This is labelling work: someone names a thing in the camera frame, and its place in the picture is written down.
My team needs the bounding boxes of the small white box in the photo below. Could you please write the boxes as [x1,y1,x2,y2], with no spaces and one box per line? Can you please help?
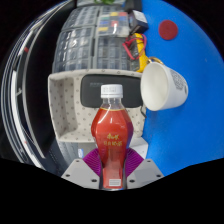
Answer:
[127,136,150,160]

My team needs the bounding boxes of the flat round red coaster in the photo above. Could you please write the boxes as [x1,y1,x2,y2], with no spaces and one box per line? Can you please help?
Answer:
[158,19,179,41]

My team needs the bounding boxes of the white mug gold handle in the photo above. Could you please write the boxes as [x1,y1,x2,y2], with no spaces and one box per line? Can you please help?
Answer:
[139,57,189,112]

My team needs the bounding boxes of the beige dotted tray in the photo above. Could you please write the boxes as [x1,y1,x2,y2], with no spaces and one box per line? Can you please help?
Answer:
[47,69,148,144]

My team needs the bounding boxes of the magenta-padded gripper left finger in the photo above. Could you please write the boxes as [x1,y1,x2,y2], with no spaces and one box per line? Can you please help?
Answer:
[60,148,104,191]

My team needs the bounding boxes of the black zip case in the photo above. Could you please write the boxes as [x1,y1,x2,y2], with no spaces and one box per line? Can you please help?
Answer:
[79,73,144,109]

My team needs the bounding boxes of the grey small-parts drawer cabinet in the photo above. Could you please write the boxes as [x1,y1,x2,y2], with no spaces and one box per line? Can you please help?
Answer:
[61,5,101,31]
[94,33,141,72]
[52,26,98,73]

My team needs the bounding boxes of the dark overhead shelf unit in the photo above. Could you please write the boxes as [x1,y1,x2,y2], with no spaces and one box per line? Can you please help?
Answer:
[1,3,63,168]

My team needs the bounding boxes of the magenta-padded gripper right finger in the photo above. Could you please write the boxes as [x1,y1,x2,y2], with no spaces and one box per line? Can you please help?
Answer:
[123,148,165,191]

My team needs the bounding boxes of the flat black carry case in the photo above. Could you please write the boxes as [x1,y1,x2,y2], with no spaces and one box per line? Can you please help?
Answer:
[123,0,143,12]

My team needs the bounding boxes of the drawer cabinet colourful parts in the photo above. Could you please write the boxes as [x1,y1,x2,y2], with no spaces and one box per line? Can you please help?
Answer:
[96,9,133,38]

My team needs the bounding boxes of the dark grey flat box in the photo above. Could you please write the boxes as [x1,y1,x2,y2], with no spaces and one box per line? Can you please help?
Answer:
[54,140,101,175]

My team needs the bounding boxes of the yellow multimeter red leads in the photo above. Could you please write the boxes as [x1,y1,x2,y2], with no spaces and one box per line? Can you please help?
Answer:
[122,32,150,73]

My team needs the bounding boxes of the black box white label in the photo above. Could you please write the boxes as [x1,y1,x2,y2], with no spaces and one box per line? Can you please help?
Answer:
[128,9,150,34]

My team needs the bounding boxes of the red drink bottle white cap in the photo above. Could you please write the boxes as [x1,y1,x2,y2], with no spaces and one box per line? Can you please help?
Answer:
[90,83,135,191]

